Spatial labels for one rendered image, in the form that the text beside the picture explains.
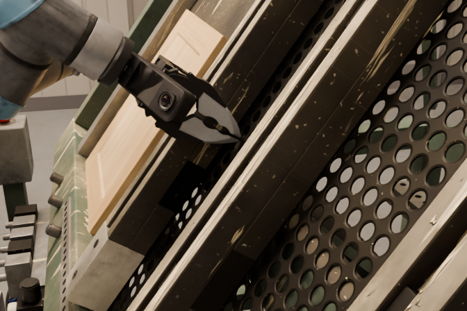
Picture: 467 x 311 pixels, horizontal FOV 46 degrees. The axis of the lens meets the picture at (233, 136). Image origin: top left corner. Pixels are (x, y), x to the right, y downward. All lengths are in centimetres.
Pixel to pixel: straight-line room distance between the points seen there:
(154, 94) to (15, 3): 19
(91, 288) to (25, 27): 44
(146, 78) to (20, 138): 106
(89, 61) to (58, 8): 7
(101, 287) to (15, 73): 38
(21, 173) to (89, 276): 89
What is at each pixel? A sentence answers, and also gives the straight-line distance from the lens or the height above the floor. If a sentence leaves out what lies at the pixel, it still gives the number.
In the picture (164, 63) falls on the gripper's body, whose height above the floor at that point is 131.
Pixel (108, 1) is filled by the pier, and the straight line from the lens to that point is 445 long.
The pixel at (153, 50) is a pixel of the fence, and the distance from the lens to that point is 148.
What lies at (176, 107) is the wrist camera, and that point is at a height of 128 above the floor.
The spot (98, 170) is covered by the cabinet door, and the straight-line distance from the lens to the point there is 136.
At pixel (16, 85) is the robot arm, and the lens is 75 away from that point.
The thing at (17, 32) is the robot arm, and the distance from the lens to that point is 72.
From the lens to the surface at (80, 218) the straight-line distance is 122.
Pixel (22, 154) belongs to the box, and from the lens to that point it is 175.
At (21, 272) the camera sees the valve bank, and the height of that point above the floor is 74.
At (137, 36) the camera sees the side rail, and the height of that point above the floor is 117.
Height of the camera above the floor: 149
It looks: 21 degrees down
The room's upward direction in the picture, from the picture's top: straight up
